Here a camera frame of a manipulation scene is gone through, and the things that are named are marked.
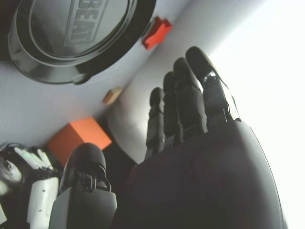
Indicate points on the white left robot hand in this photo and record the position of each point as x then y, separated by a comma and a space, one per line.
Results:
202, 179

